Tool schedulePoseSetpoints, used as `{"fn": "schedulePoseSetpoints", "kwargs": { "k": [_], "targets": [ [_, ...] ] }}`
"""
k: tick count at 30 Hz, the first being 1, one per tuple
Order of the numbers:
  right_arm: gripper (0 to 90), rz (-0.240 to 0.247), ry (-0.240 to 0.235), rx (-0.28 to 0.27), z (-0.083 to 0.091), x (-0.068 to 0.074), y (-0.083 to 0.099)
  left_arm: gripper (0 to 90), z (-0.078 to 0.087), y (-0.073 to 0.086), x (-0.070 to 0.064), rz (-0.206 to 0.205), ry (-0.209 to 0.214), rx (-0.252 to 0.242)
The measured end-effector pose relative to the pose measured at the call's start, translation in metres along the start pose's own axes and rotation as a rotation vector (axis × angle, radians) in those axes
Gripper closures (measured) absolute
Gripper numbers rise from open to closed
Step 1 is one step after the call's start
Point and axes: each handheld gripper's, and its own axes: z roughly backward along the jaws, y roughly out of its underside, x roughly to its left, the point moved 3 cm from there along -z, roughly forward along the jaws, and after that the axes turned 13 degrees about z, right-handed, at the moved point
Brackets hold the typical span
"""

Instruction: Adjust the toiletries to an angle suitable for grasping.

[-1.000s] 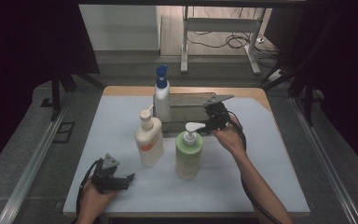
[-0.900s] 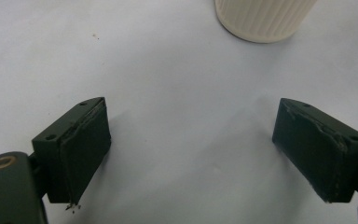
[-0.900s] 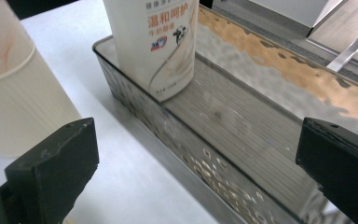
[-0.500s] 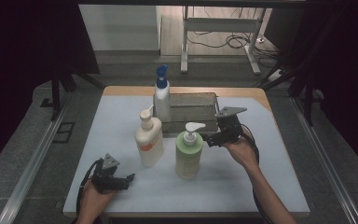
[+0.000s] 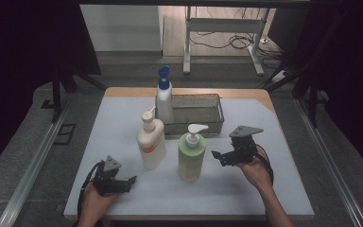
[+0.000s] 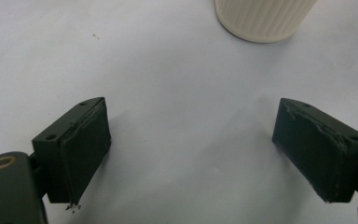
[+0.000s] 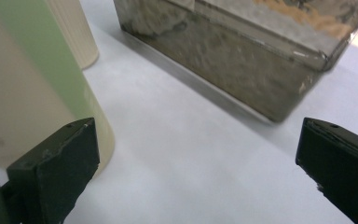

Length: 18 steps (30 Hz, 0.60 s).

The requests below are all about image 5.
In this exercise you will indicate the white table mat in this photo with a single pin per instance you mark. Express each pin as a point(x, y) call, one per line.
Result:
point(116, 132)

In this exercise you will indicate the aluminium rail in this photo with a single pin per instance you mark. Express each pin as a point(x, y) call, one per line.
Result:
point(31, 170)
point(331, 164)

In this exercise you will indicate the white panel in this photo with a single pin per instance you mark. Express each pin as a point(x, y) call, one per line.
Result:
point(119, 28)

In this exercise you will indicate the white desk frame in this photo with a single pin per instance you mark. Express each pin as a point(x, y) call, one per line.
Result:
point(223, 24)

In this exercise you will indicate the person's right hand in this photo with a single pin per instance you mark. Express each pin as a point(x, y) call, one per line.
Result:
point(256, 173)

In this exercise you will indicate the person's left hand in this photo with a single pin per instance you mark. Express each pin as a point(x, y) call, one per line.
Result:
point(94, 205)

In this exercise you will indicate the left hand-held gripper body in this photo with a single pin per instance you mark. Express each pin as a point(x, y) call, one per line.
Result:
point(105, 183)

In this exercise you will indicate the white spray bottle blue cap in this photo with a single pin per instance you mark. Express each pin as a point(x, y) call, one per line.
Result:
point(164, 101)

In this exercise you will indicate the black curtain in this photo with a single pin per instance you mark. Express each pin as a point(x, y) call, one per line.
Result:
point(28, 63)
point(353, 63)

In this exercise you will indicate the cream pump bottle orange label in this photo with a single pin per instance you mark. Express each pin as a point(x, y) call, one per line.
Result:
point(152, 142)

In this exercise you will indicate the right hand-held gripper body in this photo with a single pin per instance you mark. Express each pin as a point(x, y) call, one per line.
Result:
point(245, 148)

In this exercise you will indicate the white power strip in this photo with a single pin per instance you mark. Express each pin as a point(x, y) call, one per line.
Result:
point(280, 76)

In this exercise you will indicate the metal mesh basket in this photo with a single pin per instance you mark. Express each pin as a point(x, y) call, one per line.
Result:
point(198, 108)

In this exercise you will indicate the green pump bottle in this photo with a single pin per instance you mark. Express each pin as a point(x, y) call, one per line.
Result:
point(191, 157)

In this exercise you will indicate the black metal stand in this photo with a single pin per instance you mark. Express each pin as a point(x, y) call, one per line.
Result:
point(312, 101)
point(56, 94)

